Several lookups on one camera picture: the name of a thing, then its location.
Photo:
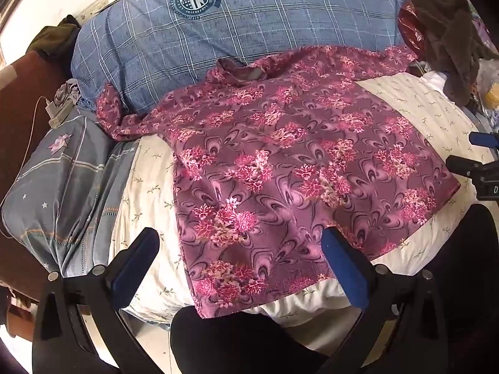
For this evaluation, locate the purple floral shirt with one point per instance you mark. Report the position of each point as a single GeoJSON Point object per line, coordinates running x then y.
{"type": "Point", "coordinates": [273, 156]}

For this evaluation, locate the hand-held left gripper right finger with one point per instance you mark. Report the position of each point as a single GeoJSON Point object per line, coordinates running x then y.
{"type": "Point", "coordinates": [345, 272]}

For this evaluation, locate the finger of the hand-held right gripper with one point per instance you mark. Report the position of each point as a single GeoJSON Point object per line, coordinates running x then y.
{"type": "Point", "coordinates": [485, 138]}
{"type": "Point", "coordinates": [462, 166]}

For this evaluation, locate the grey star-pattern blanket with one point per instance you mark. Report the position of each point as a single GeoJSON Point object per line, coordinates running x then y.
{"type": "Point", "coordinates": [58, 187]}

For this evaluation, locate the clear plastic bag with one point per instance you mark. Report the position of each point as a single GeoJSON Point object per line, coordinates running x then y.
{"type": "Point", "coordinates": [489, 89]}

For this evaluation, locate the small grey cloth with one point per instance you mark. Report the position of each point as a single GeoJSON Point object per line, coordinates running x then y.
{"type": "Point", "coordinates": [67, 91]}

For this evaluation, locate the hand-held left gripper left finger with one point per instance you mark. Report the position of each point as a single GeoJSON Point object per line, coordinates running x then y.
{"type": "Point", "coordinates": [130, 268]}

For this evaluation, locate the brown fuzzy garment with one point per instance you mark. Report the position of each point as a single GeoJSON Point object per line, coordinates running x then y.
{"type": "Point", "coordinates": [440, 19]}

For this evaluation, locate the olive green cloth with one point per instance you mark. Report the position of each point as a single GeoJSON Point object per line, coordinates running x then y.
{"type": "Point", "coordinates": [54, 37]}

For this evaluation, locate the person's black pants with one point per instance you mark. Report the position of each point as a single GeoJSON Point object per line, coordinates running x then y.
{"type": "Point", "coordinates": [234, 339]}

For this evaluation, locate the white floral bed sheet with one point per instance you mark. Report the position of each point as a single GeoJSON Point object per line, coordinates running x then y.
{"type": "Point", "coordinates": [409, 101]}

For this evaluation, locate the red patterned cloth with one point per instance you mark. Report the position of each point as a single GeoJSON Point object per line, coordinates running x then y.
{"type": "Point", "coordinates": [409, 27]}

